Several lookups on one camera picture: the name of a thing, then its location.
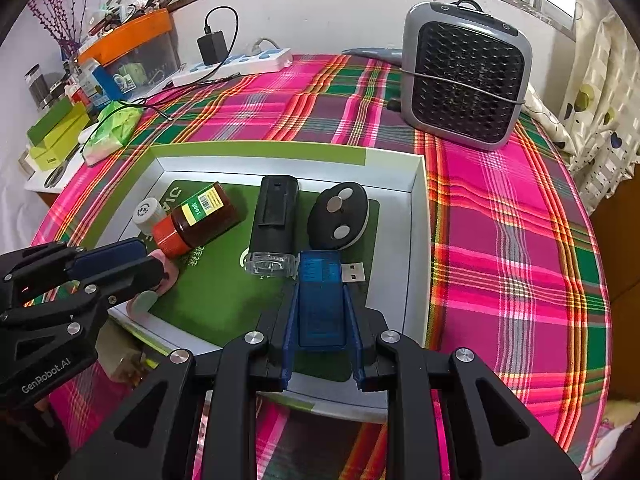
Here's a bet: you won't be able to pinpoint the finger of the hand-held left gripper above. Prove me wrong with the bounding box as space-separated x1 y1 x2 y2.
0 238 148 306
0 256 167 376

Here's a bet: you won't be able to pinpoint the glass jar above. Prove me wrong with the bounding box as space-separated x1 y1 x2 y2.
25 64 51 111

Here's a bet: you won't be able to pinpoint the blue white carton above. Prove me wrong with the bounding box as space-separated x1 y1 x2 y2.
80 58 123 108

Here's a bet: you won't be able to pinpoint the blue translucent usb device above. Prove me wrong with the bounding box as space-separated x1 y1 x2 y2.
296 249 368 351

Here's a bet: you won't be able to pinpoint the grey scissors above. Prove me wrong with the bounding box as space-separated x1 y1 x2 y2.
44 157 76 190

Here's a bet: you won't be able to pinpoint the brown bottle red cap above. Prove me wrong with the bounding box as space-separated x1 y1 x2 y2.
151 181 240 260

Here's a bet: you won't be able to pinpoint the wooden furniture panel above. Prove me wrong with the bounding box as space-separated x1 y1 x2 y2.
590 160 640 401

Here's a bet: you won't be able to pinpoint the black charger cable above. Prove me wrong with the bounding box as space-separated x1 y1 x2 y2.
167 6 242 88

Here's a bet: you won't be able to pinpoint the black oval key fob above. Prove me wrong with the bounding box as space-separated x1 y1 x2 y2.
307 181 371 251

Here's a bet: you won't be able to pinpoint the beige printed packet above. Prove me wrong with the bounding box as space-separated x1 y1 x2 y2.
97 330 156 386

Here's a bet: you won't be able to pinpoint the black charger block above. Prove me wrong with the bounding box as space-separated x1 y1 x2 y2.
196 30 230 66

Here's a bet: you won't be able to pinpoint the grey oblong plastic object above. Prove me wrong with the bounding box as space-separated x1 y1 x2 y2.
341 46 406 66

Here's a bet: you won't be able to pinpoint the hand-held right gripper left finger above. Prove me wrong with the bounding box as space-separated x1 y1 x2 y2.
57 280 303 480

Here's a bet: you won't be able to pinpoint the grey mini heater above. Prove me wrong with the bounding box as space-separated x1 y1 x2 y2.
400 0 533 151

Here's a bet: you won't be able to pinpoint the green tissue pack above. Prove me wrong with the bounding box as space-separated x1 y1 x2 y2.
81 101 143 166

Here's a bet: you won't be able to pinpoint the pink mint nail clipper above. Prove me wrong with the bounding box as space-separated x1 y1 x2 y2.
127 250 179 318

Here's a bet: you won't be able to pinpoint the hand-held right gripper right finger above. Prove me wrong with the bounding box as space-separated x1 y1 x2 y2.
341 285 583 480

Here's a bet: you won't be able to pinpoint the white power strip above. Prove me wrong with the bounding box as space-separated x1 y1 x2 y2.
171 47 293 87

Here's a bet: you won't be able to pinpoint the pile of small tools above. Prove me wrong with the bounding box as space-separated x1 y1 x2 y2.
75 0 201 41

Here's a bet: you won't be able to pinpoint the purple flower branches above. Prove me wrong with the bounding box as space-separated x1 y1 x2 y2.
27 0 98 53

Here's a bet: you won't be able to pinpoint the dark green cardboard box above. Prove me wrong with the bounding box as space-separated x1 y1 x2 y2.
26 100 88 146

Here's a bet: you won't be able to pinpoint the white green cardboard box tray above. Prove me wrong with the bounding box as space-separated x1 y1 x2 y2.
82 141 432 423

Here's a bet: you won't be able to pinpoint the thin black cable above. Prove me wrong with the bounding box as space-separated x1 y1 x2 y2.
117 97 176 121

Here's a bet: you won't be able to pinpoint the cream dotted curtain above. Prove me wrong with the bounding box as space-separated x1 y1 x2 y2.
522 0 640 216

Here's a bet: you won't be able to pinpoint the green printed pad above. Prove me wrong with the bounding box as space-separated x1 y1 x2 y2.
150 178 381 383

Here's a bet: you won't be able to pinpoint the orange lid storage bin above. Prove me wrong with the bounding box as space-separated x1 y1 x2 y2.
77 8 182 103

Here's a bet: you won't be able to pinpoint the black clear-lens light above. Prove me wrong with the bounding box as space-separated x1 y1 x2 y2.
243 175 301 278

